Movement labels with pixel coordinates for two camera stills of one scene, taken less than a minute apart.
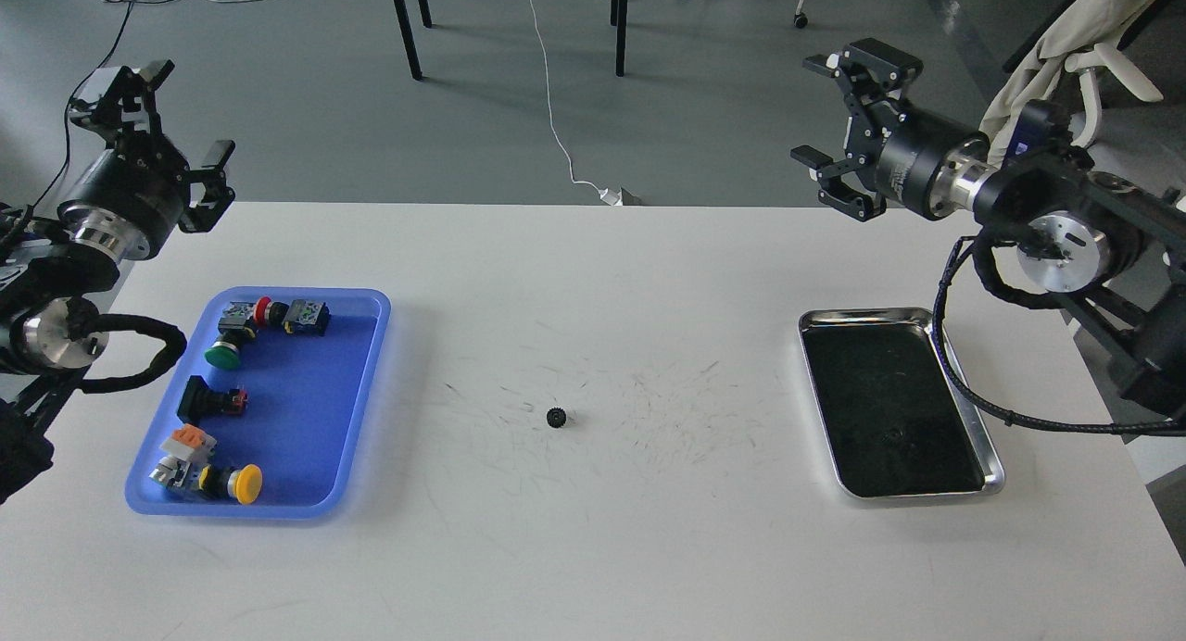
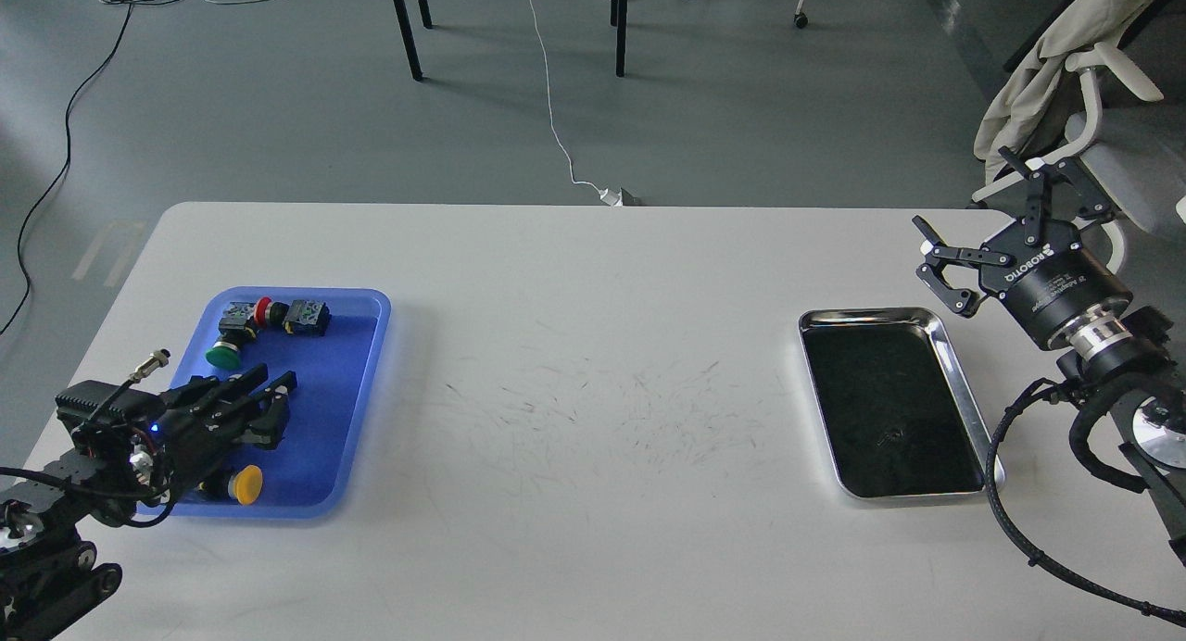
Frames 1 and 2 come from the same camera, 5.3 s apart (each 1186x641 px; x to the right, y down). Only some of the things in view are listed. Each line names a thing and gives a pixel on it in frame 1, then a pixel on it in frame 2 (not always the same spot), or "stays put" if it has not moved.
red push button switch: (296, 317) stays put
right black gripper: (929, 165) → (1053, 289)
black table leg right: (622, 23) stays put
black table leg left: (415, 68) stays put
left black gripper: (130, 199) → (136, 451)
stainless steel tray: (898, 419) stays put
